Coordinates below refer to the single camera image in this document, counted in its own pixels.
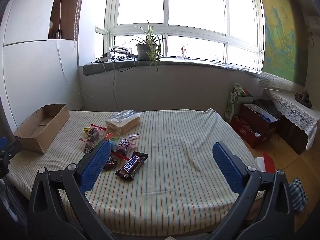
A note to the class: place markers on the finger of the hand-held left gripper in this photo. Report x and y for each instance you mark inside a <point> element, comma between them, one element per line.
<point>2,143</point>
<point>12,148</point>

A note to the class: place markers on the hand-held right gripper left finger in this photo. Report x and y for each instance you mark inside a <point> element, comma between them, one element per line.
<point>96,166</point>

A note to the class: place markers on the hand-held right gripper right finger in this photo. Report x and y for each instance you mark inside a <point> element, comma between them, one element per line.
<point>226,170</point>

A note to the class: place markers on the brown chocolate bar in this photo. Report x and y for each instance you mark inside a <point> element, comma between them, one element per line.
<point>110,163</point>
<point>131,166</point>

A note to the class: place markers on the brown cardboard box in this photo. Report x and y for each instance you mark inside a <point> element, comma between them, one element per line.
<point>41,127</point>

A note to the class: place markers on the small yellow candy packet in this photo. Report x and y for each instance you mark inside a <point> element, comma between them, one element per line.
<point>86,130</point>

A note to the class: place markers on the small white snack packet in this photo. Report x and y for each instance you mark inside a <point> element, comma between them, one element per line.
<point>133,136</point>

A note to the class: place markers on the bagged sliced bread loaf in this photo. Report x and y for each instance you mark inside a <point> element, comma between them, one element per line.
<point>123,121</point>

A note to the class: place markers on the red white paper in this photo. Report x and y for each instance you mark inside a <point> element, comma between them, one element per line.
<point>266,162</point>

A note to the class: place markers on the low red box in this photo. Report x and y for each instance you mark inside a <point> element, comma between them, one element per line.
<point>246,132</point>

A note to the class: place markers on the striped bed sheet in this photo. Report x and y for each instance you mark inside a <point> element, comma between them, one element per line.
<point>170,155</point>

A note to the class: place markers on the large red box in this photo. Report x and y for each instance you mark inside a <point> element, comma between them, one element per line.
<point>260,122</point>

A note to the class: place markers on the green gift bag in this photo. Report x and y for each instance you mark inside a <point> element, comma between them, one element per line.
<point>232,102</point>

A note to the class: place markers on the blue checked cloth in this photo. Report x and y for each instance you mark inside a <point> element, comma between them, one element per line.
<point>298,195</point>

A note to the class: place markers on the white cabinet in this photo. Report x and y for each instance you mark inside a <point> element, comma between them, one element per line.
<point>32,67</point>

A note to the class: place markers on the white lace cloth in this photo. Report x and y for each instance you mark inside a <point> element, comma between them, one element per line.
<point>290,105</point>

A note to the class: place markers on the grey window sill cover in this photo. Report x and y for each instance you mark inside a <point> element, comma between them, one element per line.
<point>105,68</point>

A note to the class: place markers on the dark teapot ornament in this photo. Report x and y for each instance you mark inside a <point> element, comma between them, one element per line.
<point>303,98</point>

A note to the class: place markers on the white power strip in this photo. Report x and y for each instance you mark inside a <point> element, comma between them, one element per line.
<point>103,60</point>

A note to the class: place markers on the white power adapter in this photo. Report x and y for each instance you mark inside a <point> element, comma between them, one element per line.
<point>110,54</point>

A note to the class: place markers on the small white red figurine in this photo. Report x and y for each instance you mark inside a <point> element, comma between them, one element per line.
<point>184,52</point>

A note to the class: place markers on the potted spider plant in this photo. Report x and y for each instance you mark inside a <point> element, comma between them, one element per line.
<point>147,48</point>

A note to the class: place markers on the white framed window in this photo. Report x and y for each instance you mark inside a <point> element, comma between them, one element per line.
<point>190,17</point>

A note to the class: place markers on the yellow green wall painting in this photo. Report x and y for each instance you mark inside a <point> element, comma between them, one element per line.
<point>280,37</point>

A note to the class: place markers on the wooden wall shelf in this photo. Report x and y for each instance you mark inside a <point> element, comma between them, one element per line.
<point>65,15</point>

